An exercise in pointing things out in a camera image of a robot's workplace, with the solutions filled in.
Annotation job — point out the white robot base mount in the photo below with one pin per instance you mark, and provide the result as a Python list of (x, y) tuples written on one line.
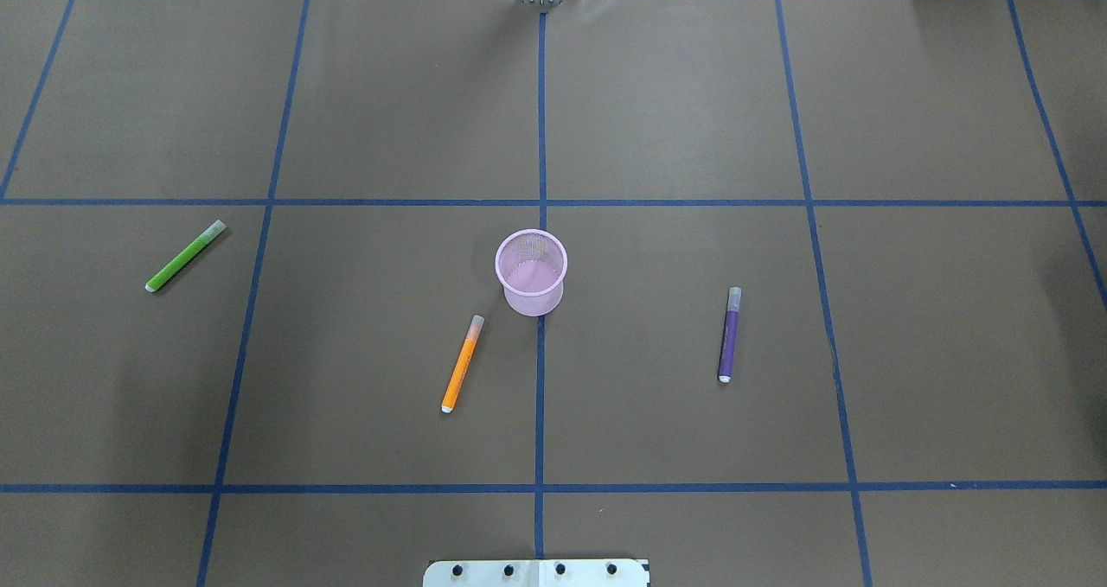
[(539, 572)]

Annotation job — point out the green marker pen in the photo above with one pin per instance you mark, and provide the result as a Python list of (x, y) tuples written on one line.
[(183, 258)]

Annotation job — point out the pink mesh pen holder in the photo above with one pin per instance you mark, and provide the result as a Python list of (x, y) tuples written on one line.
[(531, 266)]

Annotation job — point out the purple marker pen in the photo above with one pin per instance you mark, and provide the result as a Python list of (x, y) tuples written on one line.
[(725, 365)]

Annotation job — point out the brown paper table cover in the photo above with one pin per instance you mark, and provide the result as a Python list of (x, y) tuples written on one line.
[(910, 194)]

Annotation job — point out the orange marker pen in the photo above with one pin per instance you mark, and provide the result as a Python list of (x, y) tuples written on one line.
[(459, 373)]

